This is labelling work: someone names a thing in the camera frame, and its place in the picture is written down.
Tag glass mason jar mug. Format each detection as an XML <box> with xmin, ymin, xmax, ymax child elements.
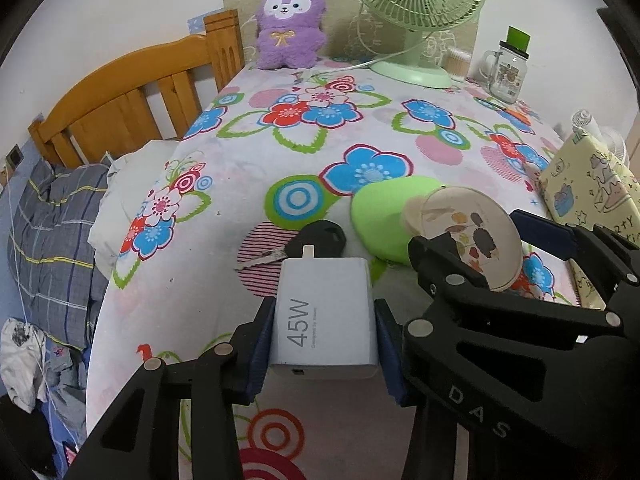
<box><xmin>478</xmin><ymin>26</ymin><xmax>530</xmax><ymax>104</ymax></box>

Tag white 45W charger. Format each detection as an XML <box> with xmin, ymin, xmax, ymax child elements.
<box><xmin>269</xmin><ymin>246</ymin><xmax>378</xmax><ymax>380</ymax></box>

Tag cotton swab container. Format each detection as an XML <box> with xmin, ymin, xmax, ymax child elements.
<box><xmin>442</xmin><ymin>47</ymin><xmax>472</xmax><ymax>80</ymax></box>

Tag yellow cartoon wrapped box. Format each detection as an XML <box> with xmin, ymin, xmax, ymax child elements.
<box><xmin>523</xmin><ymin>130</ymin><xmax>640</xmax><ymax>311</ymax></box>

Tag floral tablecloth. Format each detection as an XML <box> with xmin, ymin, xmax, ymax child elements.
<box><xmin>86</xmin><ymin>60</ymin><xmax>561</xmax><ymax>479</ymax></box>

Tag wall power socket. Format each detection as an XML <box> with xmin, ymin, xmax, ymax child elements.
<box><xmin>6</xmin><ymin>145</ymin><xmax>24</xmax><ymax>170</ymax></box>

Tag white pillow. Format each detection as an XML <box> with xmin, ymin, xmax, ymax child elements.
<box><xmin>88</xmin><ymin>140</ymin><xmax>179</xmax><ymax>280</ymax></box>

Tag orange handled scissors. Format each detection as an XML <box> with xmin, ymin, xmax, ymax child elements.
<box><xmin>489</xmin><ymin>100</ymin><xmax>532</xmax><ymax>126</ymax></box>

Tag purple plush bunny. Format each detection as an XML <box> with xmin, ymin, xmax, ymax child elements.
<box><xmin>256</xmin><ymin>0</ymin><xmax>326</xmax><ymax>70</ymax></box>

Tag black car key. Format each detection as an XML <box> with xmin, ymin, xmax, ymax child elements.
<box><xmin>234</xmin><ymin>220</ymin><xmax>346</xmax><ymax>271</ymax></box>

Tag plaid blue bedding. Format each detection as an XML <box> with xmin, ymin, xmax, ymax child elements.
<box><xmin>8</xmin><ymin>160</ymin><xmax>107</xmax><ymax>350</ymax></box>

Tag crumpled white clothing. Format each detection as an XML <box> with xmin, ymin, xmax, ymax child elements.
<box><xmin>1</xmin><ymin>318</ymin><xmax>47</xmax><ymax>413</ymax></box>

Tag cartoon patterned backboard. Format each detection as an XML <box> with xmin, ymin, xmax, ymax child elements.
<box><xmin>219</xmin><ymin>0</ymin><xmax>482</xmax><ymax>61</ymax></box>

